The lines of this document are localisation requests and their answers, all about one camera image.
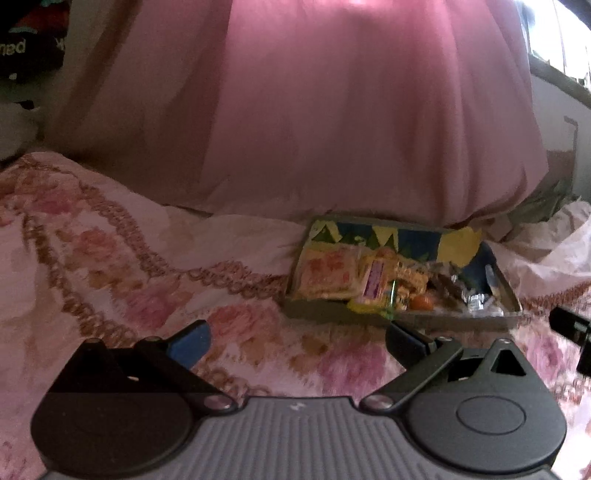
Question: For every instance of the pale grey cloth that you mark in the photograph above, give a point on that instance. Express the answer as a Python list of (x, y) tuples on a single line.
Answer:
[(16, 129)]

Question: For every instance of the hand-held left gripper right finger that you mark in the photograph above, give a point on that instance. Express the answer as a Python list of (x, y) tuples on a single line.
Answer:
[(406, 344)]

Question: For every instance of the shallow cardboard box printed lining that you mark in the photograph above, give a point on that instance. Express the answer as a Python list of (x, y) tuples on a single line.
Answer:
[(323, 314)]

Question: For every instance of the grey green cloth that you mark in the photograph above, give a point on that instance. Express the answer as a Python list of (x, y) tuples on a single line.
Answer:
[(540, 207)]

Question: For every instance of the yellow snack packet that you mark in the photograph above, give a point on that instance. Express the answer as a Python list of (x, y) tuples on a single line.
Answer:
[(374, 286)]

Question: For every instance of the window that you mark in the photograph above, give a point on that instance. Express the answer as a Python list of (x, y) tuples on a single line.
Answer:
[(558, 37)]

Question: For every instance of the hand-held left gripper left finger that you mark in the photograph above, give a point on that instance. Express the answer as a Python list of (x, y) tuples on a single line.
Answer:
[(190, 344)]

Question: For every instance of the red orange snack packet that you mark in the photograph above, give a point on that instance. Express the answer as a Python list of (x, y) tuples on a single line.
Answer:
[(328, 272)]

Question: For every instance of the floral bed sheet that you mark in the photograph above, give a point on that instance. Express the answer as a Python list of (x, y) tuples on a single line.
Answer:
[(115, 286)]

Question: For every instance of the small orange fruit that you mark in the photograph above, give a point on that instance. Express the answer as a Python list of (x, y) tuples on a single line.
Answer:
[(421, 303)]

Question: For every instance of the pink quilt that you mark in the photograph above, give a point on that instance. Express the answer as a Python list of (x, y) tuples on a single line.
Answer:
[(300, 106)]

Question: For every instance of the dark printed clothing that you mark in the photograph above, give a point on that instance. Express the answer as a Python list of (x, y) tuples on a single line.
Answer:
[(27, 41)]

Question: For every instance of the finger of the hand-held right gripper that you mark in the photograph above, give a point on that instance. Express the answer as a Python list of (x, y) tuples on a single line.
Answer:
[(570, 323)]

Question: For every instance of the black snack packet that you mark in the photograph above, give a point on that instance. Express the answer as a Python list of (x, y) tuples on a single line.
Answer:
[(445, 286)]

